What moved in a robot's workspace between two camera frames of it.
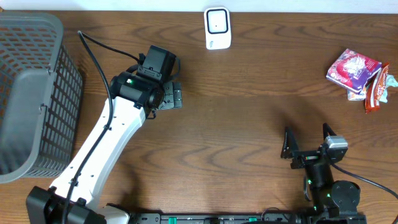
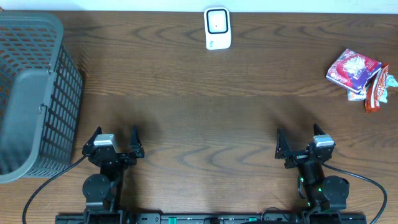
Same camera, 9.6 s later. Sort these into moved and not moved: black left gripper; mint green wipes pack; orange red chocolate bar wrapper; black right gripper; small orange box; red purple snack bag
Moved: black right gripper; black left gripper
Not moved: small orange box; mint green wipes pack; red purple snack bag; orange red chocolate bar wrapper
